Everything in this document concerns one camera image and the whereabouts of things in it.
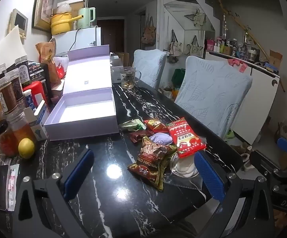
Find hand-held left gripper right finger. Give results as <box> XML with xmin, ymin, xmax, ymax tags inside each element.
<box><xmin>194</xmin><ymin>151</ymin><xmax>275</xmax><ymax>238</ymax></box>

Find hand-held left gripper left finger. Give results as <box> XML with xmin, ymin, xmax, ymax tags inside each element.
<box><xmin>14</xmin><ymin>149</ymin><xmax>95</xmax><ymax>238</ymax></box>

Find clear plastic bag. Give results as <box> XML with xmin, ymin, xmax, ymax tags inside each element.
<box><xmin>163</xmin><ymin>136</ymin><xmax>207</xmax><ymax>191</ymax></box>

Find large red snack packet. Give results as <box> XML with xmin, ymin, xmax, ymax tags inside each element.
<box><xmin>165</xmin><ymin>117</ymin><xmax>206</xmax><ymax>158</ymax></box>

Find brown cereal packet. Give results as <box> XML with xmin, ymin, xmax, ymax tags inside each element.
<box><xmin>128</xmin><ymin>136</ymin><xmax>178</xmax><ymax>192</ymax></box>

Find purple sachet pouch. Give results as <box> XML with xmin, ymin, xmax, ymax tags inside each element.
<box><xmin>149</xmin><ymin>133</ymin><xmax>174</xmax><ymax>146</ymax></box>

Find dark red candy packet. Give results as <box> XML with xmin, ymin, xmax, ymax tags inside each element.
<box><xmin>129</xmin><ymin>130</ymin><xmax>154</xmax><ymax>143</ymax></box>

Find green candy packet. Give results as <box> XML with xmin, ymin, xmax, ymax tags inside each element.
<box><xmin>118</xmin><ymin>119</ymin><xmax>147</xmax><ymax>131</ymax></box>

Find bright red candy packet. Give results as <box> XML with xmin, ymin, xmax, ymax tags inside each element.
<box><xmin>144</xmin><ymin>119</ymin><xmax>170</xmax><ymax>133</ymax></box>

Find lavender gift box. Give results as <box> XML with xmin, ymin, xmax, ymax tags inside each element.
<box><xmin>44</xmin><ymin>45</ymin><xmax>119</xmax><ymax>141</ymax></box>

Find white cabinet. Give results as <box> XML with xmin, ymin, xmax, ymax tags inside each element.
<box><xmin>205</xmin><ymin>50</ymin><xmax>280</xmax><ymax>145</ymax></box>

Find yellow lemon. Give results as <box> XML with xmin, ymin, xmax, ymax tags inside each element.
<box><xmin>18</xmin><ymin>138</ymin><xmax>35</xmax><ymax>159</ymax></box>

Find white blue carton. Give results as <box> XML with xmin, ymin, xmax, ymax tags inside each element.
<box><xmin>23</xmin><ymin>99</ymin><xmax>50</xmax><ymax>140</ymax></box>

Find amber honey jar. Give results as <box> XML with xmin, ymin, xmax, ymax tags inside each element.
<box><xmin>6</xmin><ymin>109</ymin><xmax>37</xmax><ymax>144</ymax></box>

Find black cap red bottle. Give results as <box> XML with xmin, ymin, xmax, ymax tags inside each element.
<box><xmin>0</xmin><ymin>119</ymin><xmax>19</xmax><ymax>157</ymax></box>

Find wide light blue covered chair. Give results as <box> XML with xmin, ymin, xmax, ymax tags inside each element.
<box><xmin>174</xmin><ymin>56</ymin><xmax>253</xmax><ymax>139</ymax></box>

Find blue tablet tube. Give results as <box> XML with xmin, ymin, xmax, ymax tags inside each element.
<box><xmin>23</xmin><ymin>89</ymin><xmax>36</xmax><ymax>112</ymax></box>

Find small cardboard box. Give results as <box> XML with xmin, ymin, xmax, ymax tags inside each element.
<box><xmin>267</xmin><ymin>50</ymin><xmax>284</xmax><ymax>67</ymax></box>

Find red plastic container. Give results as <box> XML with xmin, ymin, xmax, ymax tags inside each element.
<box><xmin>22</xmin><ymin>81</ymin><xmax>50</xmax><ymax>107</ymax></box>

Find pink cloth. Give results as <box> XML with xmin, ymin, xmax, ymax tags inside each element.
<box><xmin>228</xmin><ymin>59</ymin><xmax>248</xmax><ymax>73</ymax></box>

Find small red packet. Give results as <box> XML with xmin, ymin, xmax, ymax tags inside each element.
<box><xmin>56</xmin><ymin>63</ymin><xmax>67</xmax><ymax>79</ymax></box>

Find green bag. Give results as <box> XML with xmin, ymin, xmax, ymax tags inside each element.
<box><xmin>171</xmin><ymin>68</ymin><xmax>186</xmax><ymax>88</ymax></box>

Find glass mug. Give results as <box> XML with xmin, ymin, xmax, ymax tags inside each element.
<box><xmin>119</xmin><ymin>66</ymin><xmax>142</xmax><ymax>90</ymax></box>

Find white tissue box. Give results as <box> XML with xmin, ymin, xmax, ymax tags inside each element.
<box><xmin>110</xmin><ymin>53</ymin><xmax>124</xmax><ymax>83</ymax></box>

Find black tea box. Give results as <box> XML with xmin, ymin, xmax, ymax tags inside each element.
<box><xmin>26</xmin><ymin>61</ymin><xmax>52</xmax><ymax>105</ymax></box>

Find dark spice jar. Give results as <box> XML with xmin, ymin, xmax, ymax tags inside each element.
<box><xmin>6</xmin><ymin>69</ymin><xmax>23</xmax><ymax>105</ymax></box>

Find group of counter bottles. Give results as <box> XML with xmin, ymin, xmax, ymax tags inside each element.
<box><xmin>206</xmin><ymin>36</ymin><xmax>261</xmax><ymax>62</ymax></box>

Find dark label jar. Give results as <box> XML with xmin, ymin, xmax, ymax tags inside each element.
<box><xmin>15</xmin><ymin>57</ymin><xmax>32</xmax><ymax>87</ymax></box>

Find brown paper bags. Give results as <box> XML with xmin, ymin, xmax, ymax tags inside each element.
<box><xmin>115</xmin><ymin>52</ymin><xmax>130</xmax><ymax>67</ymax></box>

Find brown paper snack bag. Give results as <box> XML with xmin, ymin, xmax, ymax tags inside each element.
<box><xmin>36</xmin><ymin>41</ymin><xmax>61</xmax><ymax>85</ymax></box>

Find narrow light blue covered chair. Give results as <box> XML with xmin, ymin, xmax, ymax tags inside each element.
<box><xmin>133</xmin><ymin>49</ymin><xmax>167</xmax><ymax>90</ymax></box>

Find bamboo stick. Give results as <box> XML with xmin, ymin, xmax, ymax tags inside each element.
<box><xmin>218</xmin><ymin>0</ymin><xmax>285</xmax><ymax>92</ymax></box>

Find beige tote bag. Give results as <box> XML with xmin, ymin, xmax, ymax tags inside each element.
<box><xmin>169</xmin><ymin>30</ymin><xmax>183</xmax><ymax>56</ymax></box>
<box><xmin>187</xmin><ymin>35</ymin><xmax>204</xmax><ymax>55</ymax></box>

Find white fridge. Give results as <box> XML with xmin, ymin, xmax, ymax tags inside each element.
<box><xmin>51</xmin><ymin>27</ymin><xmax>102</xmax><ymax>55</ymax></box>

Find dark wooden door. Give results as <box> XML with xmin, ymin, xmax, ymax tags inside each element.
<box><xmin>96</xmin><ymin>17</ymin><xmax>125</xmax><ymax>52</ymax></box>

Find white paper sheet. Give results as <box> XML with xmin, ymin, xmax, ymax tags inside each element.
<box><xmin>0</xmin><ymin>25</ymin><xmax>28</xmax><ymax>67</ymax></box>

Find yellow pot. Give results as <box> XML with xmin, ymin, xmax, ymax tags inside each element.
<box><xmin>50</xmin><ymin>12</ymin><xmax>84</xmax><ymax>36</ymax></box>

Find green electric kettle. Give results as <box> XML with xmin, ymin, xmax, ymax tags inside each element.
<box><xmin>77</xmin><ymin>7</ymin><xmax>96</xmax><ymax>30</ymax></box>

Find patterned tote bag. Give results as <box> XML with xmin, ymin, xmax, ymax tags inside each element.
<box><xmin>141</xmin><ymin>16</ymin><xmax>157</xmax><ymax>45</ymax></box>

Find crumpled plastic bag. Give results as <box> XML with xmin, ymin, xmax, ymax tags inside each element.
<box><xmin>56</xmin><ymin>2</ymin><xmax>72</xmax><ymax>14</ymax></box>

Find cardboard boxes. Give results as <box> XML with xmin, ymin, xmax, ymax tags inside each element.
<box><xmin>57</xmin><ymin>0</ymin><xmax>84</xmax><ymax>14</ymax></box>

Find gold framed picture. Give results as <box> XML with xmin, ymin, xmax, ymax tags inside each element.
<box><xmin>32</xmin><ymin>0</ymin><xmax>56</xmax><ymax>33</ymax></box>

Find black kettle cable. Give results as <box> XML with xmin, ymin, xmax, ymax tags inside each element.
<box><xmin>68</xmin><ymin>28</ymin><xmax>84</xmax><ymax>51</ymax></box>

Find wall intercom panel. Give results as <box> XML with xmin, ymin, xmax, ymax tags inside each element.
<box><xmin>8</xmin><ymin>9</ymin><xmax>29</xmax><ymax>44</ymax></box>

